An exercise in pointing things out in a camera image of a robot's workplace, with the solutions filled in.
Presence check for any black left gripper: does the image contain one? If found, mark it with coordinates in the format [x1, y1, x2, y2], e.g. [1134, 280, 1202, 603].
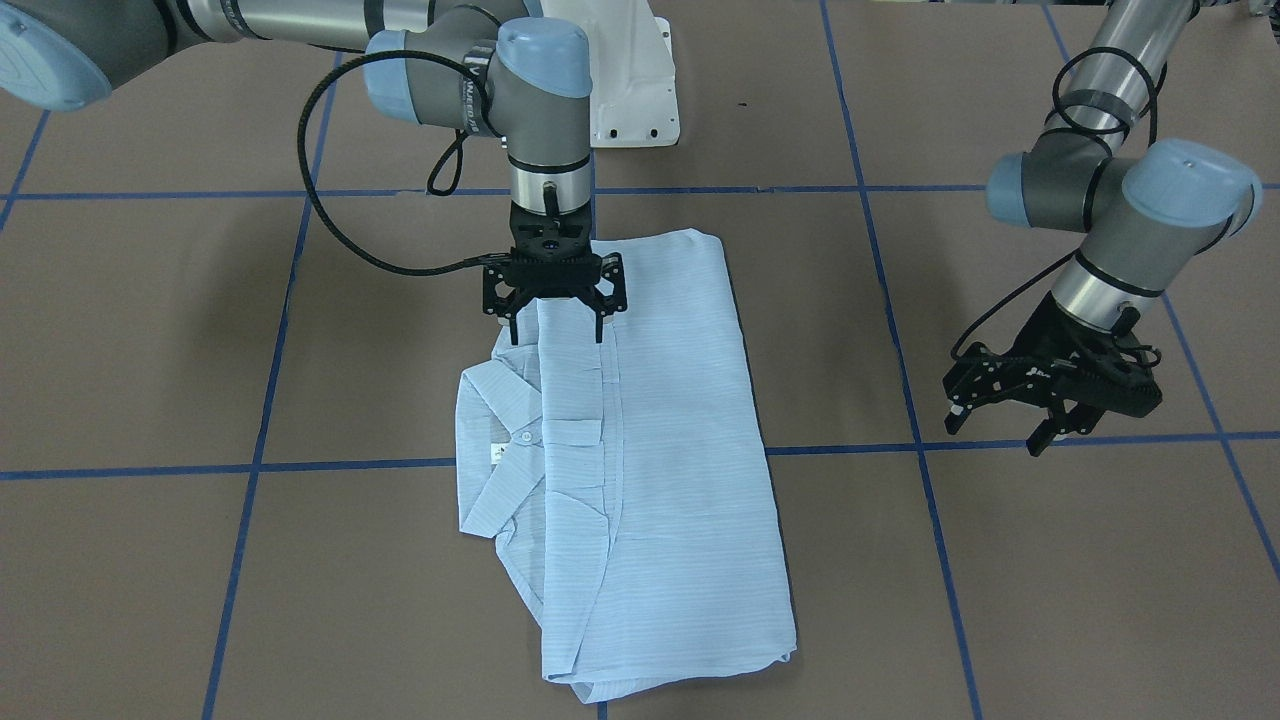
[943, 296, 1164, 457]

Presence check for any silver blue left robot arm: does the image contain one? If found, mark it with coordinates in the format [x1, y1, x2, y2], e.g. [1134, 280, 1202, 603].
[943, 1, 1263, 455]

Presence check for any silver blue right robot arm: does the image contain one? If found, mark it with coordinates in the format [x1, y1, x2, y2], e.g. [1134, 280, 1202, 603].
[3, 1, 627, 341]

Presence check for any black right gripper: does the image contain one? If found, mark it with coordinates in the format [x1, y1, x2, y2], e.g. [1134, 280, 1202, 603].
[483, 205, 627, 346]

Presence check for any light blue button-up shirt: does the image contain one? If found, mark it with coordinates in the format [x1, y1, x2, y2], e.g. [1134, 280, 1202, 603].
[454, 229, 797, 703]

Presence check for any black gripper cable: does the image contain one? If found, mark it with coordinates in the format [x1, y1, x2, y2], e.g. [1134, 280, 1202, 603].
[948, 46, 1164, 363]
[296, 50, 511, 277]

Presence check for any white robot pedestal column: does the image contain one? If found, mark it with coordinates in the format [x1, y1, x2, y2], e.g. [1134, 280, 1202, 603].
[541, 1, 681, 150]

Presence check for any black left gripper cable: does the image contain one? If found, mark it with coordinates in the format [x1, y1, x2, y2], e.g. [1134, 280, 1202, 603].
[948, 46, 1164, 363]

